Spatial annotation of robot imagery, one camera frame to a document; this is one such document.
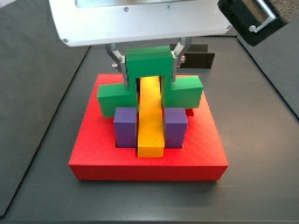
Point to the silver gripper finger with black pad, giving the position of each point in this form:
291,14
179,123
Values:
177,53

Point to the silver gripper body plate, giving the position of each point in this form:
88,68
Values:
97,22

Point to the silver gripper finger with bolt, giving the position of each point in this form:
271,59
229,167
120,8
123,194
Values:
119,60

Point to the green stepped block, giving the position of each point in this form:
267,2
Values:
151,66

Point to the red base board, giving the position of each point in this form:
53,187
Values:
97,160

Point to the purple block left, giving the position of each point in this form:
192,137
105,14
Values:
124,122

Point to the purple block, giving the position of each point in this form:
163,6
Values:
124,122
175,124

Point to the purple block right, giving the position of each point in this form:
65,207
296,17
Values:
175,124

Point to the yellow long block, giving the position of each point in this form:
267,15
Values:
151,122

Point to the black angle bracket fixture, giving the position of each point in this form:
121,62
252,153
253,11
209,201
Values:
197,57

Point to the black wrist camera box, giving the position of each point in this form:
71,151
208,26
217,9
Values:
257,18

